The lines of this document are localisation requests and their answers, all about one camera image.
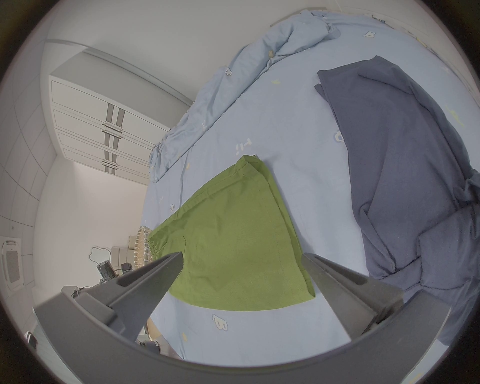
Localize dark blue garment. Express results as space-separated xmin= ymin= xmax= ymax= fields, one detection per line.
xmin=314 ymin=55 xmax=480 ymax=346

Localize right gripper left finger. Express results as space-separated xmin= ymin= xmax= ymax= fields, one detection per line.
xmin=77 ymin=252 xmax=184 ymax=341

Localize green shorts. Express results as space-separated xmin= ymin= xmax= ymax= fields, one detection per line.
xmin=147 ymin=154 xmax=316 ymax=312

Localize white wardrobe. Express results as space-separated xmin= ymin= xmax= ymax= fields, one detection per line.
xmin=49 ymin=50 xmax=171 ymax=186

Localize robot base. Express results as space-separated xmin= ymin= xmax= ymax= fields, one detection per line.
xmin=137 ymin=332 xmax=177 ymax=359

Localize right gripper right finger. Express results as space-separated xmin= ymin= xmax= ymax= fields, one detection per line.
xmin=302 ymin=253 xmax=405 ymax=341

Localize round woven basket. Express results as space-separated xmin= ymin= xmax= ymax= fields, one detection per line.
xmin=133 ymin=224 xmax=153 ymax=266

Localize pale blue quilt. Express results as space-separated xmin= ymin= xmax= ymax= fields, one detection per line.
xmin=148 ymin=9 xmax=342 ymax=183

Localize bed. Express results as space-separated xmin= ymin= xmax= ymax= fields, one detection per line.
xmin=140 ymin=9 xmax=480 ymax=362

